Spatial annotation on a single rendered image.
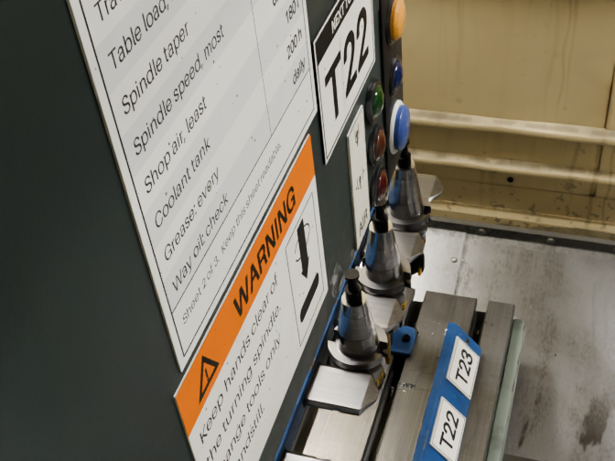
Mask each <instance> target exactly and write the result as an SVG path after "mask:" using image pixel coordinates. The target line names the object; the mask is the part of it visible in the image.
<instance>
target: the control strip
mask: <svg viewBox="0 0 615 461"><path fill-rule="evenodd" d="M393 4H394V0H379V28H380V48H381V68H382V82H381V81H380V80H379V79H378V78H373V79H372V80H371V82H370V84H369V86H368V90H367V93H366V100H365V117H366V121H367V122H368V124H374V126H373V127H372V130H371V134H370V138H369V144H368V161H369V164H370V165H371V166H372V167H375V169H374V171H373V175H372V183H371V203H372V205H373V206H375V207H378V206H379V205H381V203H382V201H383V200H381V201H379V200H378V184H379V179H380V175H381V173H382V171H383V170H384V171H385V173H386V175H387V178H388V185H389V184H390V182H391V179H392V177H393V174H394V171H395V168H396V165H397V163H398V160H399V158H400V155H401V153H402V151H403V149H402V150H401V151H400V150H395V149H394V121H395V116H396V113H397V110H398V108H399V106H400V105H401V104H402V105H404V102H403V82H402V84H401V86H400V88H399V89H398V91H394V69H395V65H396V62H397V61H398V60H400V61H401V63H402V37H400V38H399V39H398V40H392V38H391V30H390V25H391V14H392V9H393ZM378 85H381V86H382V89H383V94H384V104H383V126H382V124H381V123H376V122H377V121H378V118H379V116H380V115H379V116H378V118H374V116H373V98H374V94H375V90H376V88H377V86H378ZM381 129H382V130H383V132H384V135H385V138H386V147H385V166H384V165H381V164H380V162H381V160H380V161H376V157H375V146H376V140H377V136H378V133H379V132H380V130H381Z"/></svg>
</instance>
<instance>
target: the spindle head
mask: <svg viewBox="0 0 615 461"><path fill-rule="evenodd" d="M372 16H373V34H374V52H375V62H374V63H373V66H372V69H371V71H370V73H369V75H368V77H367V79H366V81H365V83H364V85H363V87H362V89H361V92H360V94H359V97H358V99H357V101H356V102H355V104H354V106H353V108H352V110H351V114H350V116H349V118H348V120H347V122H346V123H345V125H344V128H343V130H342V132H341V134H340V137H339V139H338V141H337V143H336V145H335V147H334V149H333V151H332V153H331V155H330V157H329V161H328V163H327V164H326V165H323V157H322V148H321V140H320V130H319V122H318V111H317V112H316V114H315V116H314V118H313V120H312V122H311V124H310V126H309V127H308V129H307V131H306V133H305V135H304V137H303V139H302V141H301V143H300V145H299V147H298V149H297V151H296V153H295V155H294V156H293V158H292V160H291V162H290V164H289V166H288V168H287V170H286V172H285V174H284V176H283V178H282V180H281V182H280V183H279V185H278V187H277V189H276V191H275V194H274V195H273V197H272V199H271V201H270V203H269V205H268V207H267V209H266V210H265V212H264V215H263V217H262V218H261V220H260V222H259V224H258V226H257V228H256V230H255V232H254V235H253V236H252V238H251V239H250V241H249V243H248V245H247V247H246V249H245V251H244V253H243V256H242V258H241V260H240V261H239V263H238V264H237V266H236V268H235V270H234V272H233V274H232V277H231V279H230V281H229V283H228V284H227V286H226V288H225V290H224V291H223V293H222V295H221V298H220V300H219V302H218V304H217V305H216V307H215V309H214V311H213V313H212V315H211V317H210V319H209V321H208V323H207V325H206V326H205V328H204V330H203V332H202V334H201V336H200V339H199V341H198V343H197V344H196V346H195V348H194V349H193V351H192V353H191V355H190V357H189V360H188V362H187V364H186V366H185V368H184V370H183V371H182V372H181V371H179V370H178V364H177V362H176V359H175V355H174V352H173V349H172V347H171V343H170V340H169V337H168V333H167V329H166V326H165V322H164V319H163V317H162V313H161V310H160V307H159V304H158V301H157V298H156V292H155V289H154V286H153V284H152V280H151V277H150V274H149V271H148V268H147V265H146V259H145V256H144V254H143V251H142V247H141V244H140V241H139V238H138V235H137V232H136V229H135V224H134V221H133V217H132V214H131V211H130V209H129V205H128V202H127V199H126V195H125V193H124V188H123V184H122V181H121V178H120V175H119V172H118V169H117V166H116V163H115V160H114V157H113V151H112V148H111V146H110V142H109V139H108V136H107V133H106V130H105V127H104V124H103V118H102V116H101V112H100V109H99V106H98V103H97V100H96V97H95V94H94V90H93V87H92V83H91V79H90V76H89V73H88V70H87V67H86V64H85V61H84V57H83V55H82V52H81V46H80V43H79V40H78V37H77V34H76V31H75V27H74V25H73V22H72V19H71V15H70V10H69V7H68V4H67V1H66V0H0V461H194V460H193V457H192V454H191V452H190V449H189V443H188V440H187V437H186V435H185V432H184V429H183V426H182V423H181V420H180V417H179V414H178V409H177V406H176V404H175V401H174V398H173V397H174V394H175V393H176V391H177V389H178V386H179V384H180V383H181V381H182V379H183V377H184V375H185V373H186V371H187V369H188V367H189V364H190V362H191V361H192V359H193V358H194V356H195V354H196V352H197V350H198V348H199V346H200V343H201V341H202V340H203V338H204V336H205V334H206V332H207V330H208V328H209V326H210V324H211V322H212V320H213V318H214V317H215V315H216V313H217V311H218V309H219V307H220V305H221V302H222V300H223V298H224V296H225V295H226V293H227V291H228V289H229V288H230V286H231V284H232V281H233V279H234V277H235V275H236V274H237V272H238V270H239V268H240V266H241V264H242V262H243V259H244V257H245V255H246V253H248V251H249V249H250V247H251V245H252V243H253V241H254V238H255V236H256V234H257V232H258V231H259V229H260V227H261V225H262V223H263V221H264V219H265V217H266V215H267V213H268V211H269V209H270V208H271V206H272V204H273V202H274V200H275V197H276V195H277V193H278V191H279V189H280V188H281V186H282V184H283V183H284V181H285V179H286V176H287V174H288V172H289V170H290V168H291V166H292V165H293V163H294V161H295V159H296V157H297V154H298V152H299V150H300V149H301V147H302V145H303V144H304V142H305V140H306V138H307V136H308V134H310V139H311V146H312V155H313V163H314V170H315V179H316V187H317V195H318V210H319V218H320V227H321V234H322V242H323V251H324V259H325V266H326V275H327V283H328V291H327V293H326V296H325V298H324V300H323V303H322V305H321V308H320V309H319V312H318V316H317V318H316V321H315V323H314V326H313V327H312V330H311V332H310V335H309V337H308V339H307V343H306V346H305V347H304V350H303V352H302V355H301V357H300V360H299V362H298V364H297V368H296V370H295V372H294V375H293V377H292V380H291V381H290V384H289V386H288V389H287V391H286V395H285V398H284V400H283V402H282V404H281V407H280V409H279V411H278V414H277V416H276V418H275V422H274V424H273V427H272V429H271V432H270V434H269V436H268V438H267V441H266V443H265V445H264V449H263V452H262V454H261V456H260V458H259V461H274V459H275V455H276V452H277V450H278V447H279V446H280V443H281V441H282V438H283V435H284V433H285V430H286V427H287V425H288V422H289V420H290V417H291V414H292V412H293V410H294V408H295V405H296V403H297V399H298V396H299V393H300V392H301V389H302V387H303V384H304V382H305V379H306V377H307V375H308V371H309V368H310V366H311V363H312V361H313V359H314V357H315V354H316V351H317V349H318V345H319V342H320V340H321V338H322V336H323V333H324V331H325V328H326V325H327V324H328V321H329V317H330V315H331V312H332V310H333V307H334V305H335V303H336V300H337V298H338V295H339V293H340V289H341V287H342V284H343V282H344V279H345V277H346V274H347V272H348V270H349V268H350V265H351V261H352V258H353V256H354V253H355V252H356V251H355V240H354V228H353V217H352V205H351V183H350V172H349V160H348V149H347V138H346V136H347V134H348V132H349V130H350V128H351V125H352V123H353V121H354V118H355V116H356V114H357V112H358V111H359V109H360V106H361V105H363V116H364V131H365V144H366V159H367V174H368V189H369V203H370V214H371V211H372V207H373V205H372V203H371V183H372V175H373V171H374V169H375V167H372V166H371V165H370V164H369V161H368V144H369V138H370V134H371V130H372V127H373V126H374V124H368V122H367V121H366V117H365V100H366V93H367V90H368V86H369V84H370V82H371V80H372V79H373V78H378V79H379V80H380V81H381V82H382V68H381V48H380V28H379V11H378V0H372ZM376 123H381V124H382V126H383V110H382V111H381V113H380V116H379V118H378V121H377V122H376Z"/></svg>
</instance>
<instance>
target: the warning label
mask: <svg viewBox="0 0 615 461"><path fill-rule="evenodd" d="M327 291H328V283H327V275H326V266H325V259H324V251H323V242H322V234H321V227H320V218H319V210H318V195H317V187H316V179H315V170H314V163H313V155H312V146H311V139H310V134H308V135H307V138H306V140H305V142H304V144H303V145H302V147H301V149H300V150H299V152H298V154H297V157H296V159H295V161H294V163H293V165H292V166H291V168H290V170H289V172H288V174H287V176H286V179H285V181H284V183H283V184H282V186H281V188H280V189H279V191H278V193H277V195H276V197H275V200H274V202H273V204H272V206H271V208H270V209H269V211H268V213H267V215H266V217H265V219H264V221H263V223H262V225H261V227H260V229H259V231H258V232H257V234H256V236H255V238H254V241H253V243H252V245H251V247H250V249H249V251H248V253H246V255H245V257H244V259H243V262H242V264H241V266H240V268H239V270H238V272H237V274H236V275H235V277H234V279H233V281H232V284H231V286H230V288H229V289H228V291H227V293H226V295H225V296H224V298H223V300H222V302H221V305H220V307H219V309H218V311H217V313H216V315H215V317H214V318H213V320H212V322H211V324H210V326H209V328H208V330H207V332H206V334H205V336H204V338H203V340H202V341H201V343H200V346H199V348H198V350H197V352H196V354H195V356H194V358H193V359H192V361H191V362H190V364H189V367H188V369H187V371H186V373H185V375H184V377H183V379H182V381H181V383H180V384H179V386H178V389H177V391H176V393H175V394H174V397H173V398H174V401H175V404H176V406H177V409H178V414H179V417H180V420H181V423H182V426H183V429H184V432H185V435H186V437H187V440H188V443H189V449H190V452H191V454H192V457H193V460H194V461H259V458H260V456H261V454H262V452H263V449H264V445H265V443H266V441H267V438H268V436H269V434H270V432H271V429H272V427H273V424H274V422H275V418H276V416H277V414H278V411H279V409H280V407H281V404H282V402H283V400H284V398H285V395H286V391H287V389H288V386H289V384H290V381H291V380H292V377H293V375H294V372H295V370H296V368H297V364H298V362H299V360H300V357H301V355H302V352H303V350H304V347H305V346H306V343H307V341H308V337H309V335H310V332H311V330H312V327H313V326H314V323H315V321H316V318H317V316H318V312H319V309H320V308H321V305H322V303H323V300H324V298H325V296H326V293H327Z"/></svg>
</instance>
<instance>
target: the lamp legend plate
mask: <svg viewBox="0 0 615 461"><path fill-rule="evenodd" d="M346 138H347V149H348V160H349V172H350V183H351V205H352V217H353V228H354V240H355V251H357V250H359V247H360V245H361V241H362V238H363V236H364V233H365V231H366V229H367V226H368V224H369V221H370V219H371V217H370V203H369V189H368V174H367V159H366V144H365V131H364V116H363V105H361V106H360V109H359V111H358V112H357V114H356V116H355V118H354V121H353V123H352V125H351V128H350V130H349V132H348V134H347V136H346Z"/></svg>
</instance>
